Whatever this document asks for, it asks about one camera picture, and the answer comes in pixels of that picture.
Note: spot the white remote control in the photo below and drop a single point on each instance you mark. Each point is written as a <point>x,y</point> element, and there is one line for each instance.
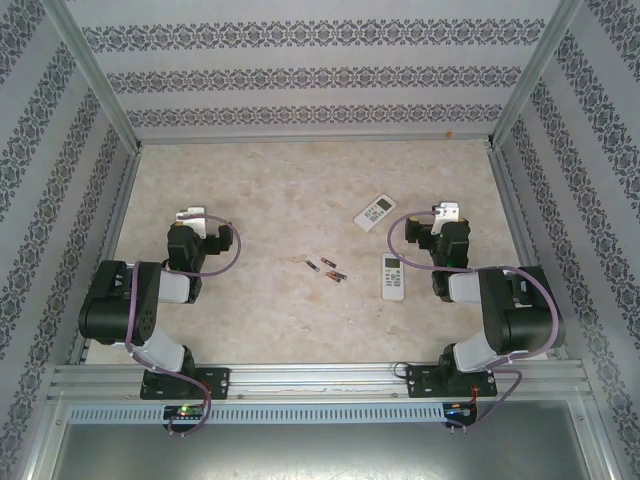
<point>393,277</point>
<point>375,212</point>

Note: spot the battery pair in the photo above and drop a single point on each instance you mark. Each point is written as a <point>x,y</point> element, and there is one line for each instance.
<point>337,275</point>

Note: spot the black gold AAA battery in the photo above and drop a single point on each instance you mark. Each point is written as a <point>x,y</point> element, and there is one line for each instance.
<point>328,261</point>
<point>333,279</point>
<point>312,265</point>

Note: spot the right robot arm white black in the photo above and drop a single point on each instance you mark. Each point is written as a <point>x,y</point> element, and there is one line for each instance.
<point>520,320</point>

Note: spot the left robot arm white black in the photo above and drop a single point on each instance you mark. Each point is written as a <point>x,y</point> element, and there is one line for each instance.
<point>110,310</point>

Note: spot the grey metal sheet panel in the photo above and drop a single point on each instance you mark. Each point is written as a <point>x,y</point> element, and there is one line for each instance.
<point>320,450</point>

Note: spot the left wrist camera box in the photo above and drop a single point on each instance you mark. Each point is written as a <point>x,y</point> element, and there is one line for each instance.
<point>192,215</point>

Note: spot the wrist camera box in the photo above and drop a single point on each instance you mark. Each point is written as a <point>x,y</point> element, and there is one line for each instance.
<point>447,210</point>
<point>192,215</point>

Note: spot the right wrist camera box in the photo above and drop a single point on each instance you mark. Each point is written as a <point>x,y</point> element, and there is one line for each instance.
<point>447,210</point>

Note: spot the aluminium frame side rail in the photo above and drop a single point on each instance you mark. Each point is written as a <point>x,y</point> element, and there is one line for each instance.
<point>119,200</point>
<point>513,200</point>

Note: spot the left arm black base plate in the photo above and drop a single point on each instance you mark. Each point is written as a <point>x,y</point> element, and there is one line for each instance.
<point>215,382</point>

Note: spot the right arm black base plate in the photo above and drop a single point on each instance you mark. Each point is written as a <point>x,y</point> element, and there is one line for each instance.
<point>420,382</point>

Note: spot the aluminium frame cross beam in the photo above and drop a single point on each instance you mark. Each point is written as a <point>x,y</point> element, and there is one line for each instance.
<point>310,140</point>

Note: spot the aluminium mounting rail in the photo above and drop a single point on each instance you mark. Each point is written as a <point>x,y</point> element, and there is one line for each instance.
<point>310,380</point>

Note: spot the aluminium frame post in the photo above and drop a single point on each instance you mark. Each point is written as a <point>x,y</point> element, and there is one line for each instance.
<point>100,75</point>
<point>531,75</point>

